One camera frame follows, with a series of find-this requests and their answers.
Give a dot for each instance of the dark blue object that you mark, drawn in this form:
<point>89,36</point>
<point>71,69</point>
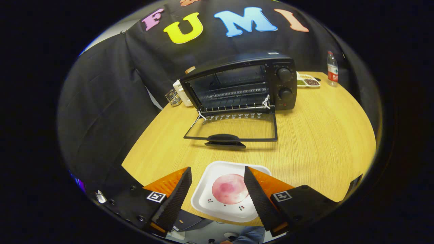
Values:
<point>190,220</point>

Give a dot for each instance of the white divided dish with beans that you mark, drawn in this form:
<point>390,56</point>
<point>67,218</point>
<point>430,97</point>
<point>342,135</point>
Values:
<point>307,82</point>

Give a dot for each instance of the white toaster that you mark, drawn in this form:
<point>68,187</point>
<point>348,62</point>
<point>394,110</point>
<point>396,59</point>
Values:
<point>181,93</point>

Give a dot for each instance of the bread slice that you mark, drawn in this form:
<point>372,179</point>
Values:
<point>190,70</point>

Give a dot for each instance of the clear water bottle red label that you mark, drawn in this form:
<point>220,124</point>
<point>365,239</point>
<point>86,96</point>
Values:
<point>332,73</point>

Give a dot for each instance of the white square plate pink print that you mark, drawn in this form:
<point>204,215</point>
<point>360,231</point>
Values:
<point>230,188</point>

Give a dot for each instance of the person's blue trouser leg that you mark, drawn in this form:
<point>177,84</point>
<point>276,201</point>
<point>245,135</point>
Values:
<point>251,234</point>

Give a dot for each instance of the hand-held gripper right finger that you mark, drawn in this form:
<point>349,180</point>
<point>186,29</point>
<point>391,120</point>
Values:
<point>262,203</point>

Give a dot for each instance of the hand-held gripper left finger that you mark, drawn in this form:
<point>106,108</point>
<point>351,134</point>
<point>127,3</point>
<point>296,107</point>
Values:
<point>176,203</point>

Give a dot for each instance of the black toaster oven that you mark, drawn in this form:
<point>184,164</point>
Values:
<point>271,88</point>

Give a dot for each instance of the small black object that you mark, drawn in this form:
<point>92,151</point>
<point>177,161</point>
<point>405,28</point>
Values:
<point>354,183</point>

